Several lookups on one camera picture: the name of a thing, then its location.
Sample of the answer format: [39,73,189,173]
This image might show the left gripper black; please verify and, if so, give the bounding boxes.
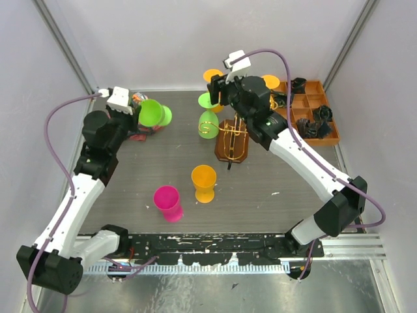
[107,102,142,154]

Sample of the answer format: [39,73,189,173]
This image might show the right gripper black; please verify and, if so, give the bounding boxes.
[207,69,253,124]

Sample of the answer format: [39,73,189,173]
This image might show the orange wine glass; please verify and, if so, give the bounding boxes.
[191,164,217,203]
[262,74,281,89]
[202,68,225,114]

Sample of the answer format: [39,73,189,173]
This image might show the green wine glass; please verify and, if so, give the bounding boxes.
[138,99,172,127]
[198,92,219,140]

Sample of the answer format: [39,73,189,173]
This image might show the gold wire wine glass rack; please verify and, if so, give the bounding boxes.
[213,113,249,170]

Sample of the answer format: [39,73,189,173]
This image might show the pink wine glass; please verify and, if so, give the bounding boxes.
[153,185,183,223]

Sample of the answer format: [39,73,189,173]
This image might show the orange wine glass front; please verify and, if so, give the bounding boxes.
[191,164,217,203]

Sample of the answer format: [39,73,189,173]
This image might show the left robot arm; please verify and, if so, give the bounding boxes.
[16,107,138,295]

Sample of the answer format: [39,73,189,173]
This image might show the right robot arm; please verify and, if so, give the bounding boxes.
[207,74,367,257]

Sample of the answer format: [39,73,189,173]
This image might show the red printed t-shirt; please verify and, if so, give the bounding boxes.
[127,92,163,142]

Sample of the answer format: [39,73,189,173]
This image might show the dark rolled sock upper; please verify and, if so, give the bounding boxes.
[291,77,307,94]

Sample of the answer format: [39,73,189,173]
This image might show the wooden compartment tray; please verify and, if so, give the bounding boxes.
[264,75,340,146]

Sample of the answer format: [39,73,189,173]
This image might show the dark rolled sock lower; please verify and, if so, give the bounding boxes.
[296,118,332,140]

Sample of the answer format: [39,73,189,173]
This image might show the dark rolled sock right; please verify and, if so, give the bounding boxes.
[312,105,333,122]

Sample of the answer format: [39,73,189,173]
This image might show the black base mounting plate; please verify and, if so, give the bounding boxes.
[105,233,324,266]

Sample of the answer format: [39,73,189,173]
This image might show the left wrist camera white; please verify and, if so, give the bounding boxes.
[98,86,134,115]

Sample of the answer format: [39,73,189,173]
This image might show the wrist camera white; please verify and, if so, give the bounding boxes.
[223,50,251,83]
[98,86,134,115]

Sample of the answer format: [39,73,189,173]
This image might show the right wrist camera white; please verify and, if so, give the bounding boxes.
[223,50,251,83]

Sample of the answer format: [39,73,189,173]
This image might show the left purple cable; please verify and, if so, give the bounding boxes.
[26,93,160,313]

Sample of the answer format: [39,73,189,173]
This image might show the purple cable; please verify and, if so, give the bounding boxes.
[26,93,160,313]
[234,48,387,283]

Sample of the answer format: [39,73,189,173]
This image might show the grey slotted cable duct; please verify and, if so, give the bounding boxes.
[85,261,290,276]

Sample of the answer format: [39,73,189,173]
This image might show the aluminium rail front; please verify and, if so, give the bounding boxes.
[316,233,385,258]

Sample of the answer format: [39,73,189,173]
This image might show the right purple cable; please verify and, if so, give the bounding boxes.
[234,48,387,283]

